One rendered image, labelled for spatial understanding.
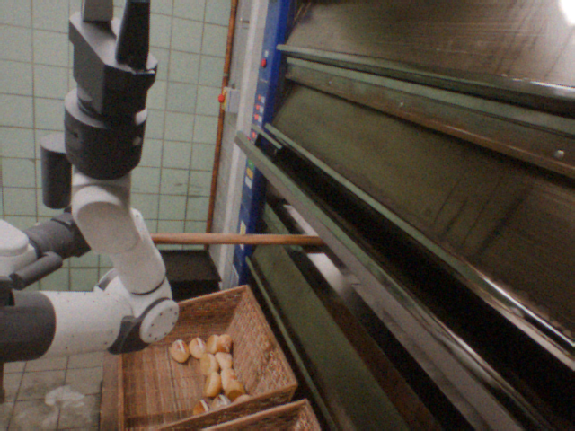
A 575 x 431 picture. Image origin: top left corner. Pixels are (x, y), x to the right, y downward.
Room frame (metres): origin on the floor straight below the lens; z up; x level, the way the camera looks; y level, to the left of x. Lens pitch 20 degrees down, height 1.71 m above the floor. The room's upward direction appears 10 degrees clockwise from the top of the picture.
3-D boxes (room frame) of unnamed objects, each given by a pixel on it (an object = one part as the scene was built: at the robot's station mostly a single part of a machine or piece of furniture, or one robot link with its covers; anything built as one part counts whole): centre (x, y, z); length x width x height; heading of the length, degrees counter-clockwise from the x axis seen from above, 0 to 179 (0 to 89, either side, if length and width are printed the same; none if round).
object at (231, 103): (2.11, 0.35, 1.46); 0.10 x 0.07 x 0.10; 22
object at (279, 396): (1.17, 0.21, 0.72); 0.56 x 0.49 x 0.28; 23
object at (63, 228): (0.82, 0.46, 1.28); 0.12 x 0.10 x 0.13; 168
